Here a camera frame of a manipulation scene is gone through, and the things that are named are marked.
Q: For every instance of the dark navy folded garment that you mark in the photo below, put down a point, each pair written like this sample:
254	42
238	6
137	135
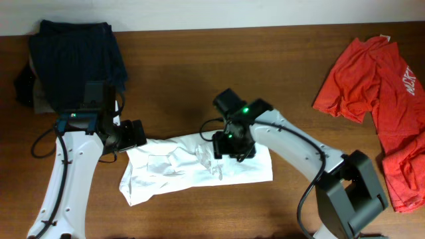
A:
66	56

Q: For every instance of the black folded garment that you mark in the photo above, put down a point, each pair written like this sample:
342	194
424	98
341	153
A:
24	84

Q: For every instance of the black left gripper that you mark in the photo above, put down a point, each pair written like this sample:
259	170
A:
131	139

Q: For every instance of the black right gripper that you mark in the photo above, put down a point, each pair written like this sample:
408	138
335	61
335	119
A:
219	147

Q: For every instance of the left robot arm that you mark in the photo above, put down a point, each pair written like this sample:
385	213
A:
83	136

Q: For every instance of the red t-shirt white lettering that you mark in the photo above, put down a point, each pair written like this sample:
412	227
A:
372	77

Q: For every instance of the grey folded garment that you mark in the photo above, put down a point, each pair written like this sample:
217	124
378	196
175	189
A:
41	106

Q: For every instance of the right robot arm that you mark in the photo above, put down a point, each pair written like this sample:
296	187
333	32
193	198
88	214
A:
348	192

